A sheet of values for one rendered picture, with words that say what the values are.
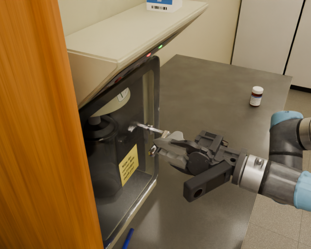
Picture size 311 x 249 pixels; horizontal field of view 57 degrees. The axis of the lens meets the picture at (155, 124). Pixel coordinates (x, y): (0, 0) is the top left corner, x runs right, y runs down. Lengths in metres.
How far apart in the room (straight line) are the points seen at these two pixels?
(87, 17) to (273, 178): 0.45
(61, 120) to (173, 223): 0.60
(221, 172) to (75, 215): 0.31
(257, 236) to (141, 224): 1.30
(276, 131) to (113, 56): 0.50
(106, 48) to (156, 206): 0.61
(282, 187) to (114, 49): 0.42
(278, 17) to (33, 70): 3.27
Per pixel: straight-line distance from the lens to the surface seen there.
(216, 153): 0.66
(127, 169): 0.69
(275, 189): 0.63
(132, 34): 0.43
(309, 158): 2.76
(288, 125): 0.74
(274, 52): 3.59
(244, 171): 0.63
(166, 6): 0.53
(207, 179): 0.60
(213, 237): 0.85
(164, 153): 0.69
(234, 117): 1.30
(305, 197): 0.63
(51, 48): 0.29
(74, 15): 0.45
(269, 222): 2.16
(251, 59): 3.66
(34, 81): 0.32
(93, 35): 0.43
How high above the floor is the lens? 1.64
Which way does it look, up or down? 36 degrees down
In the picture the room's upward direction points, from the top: straight up
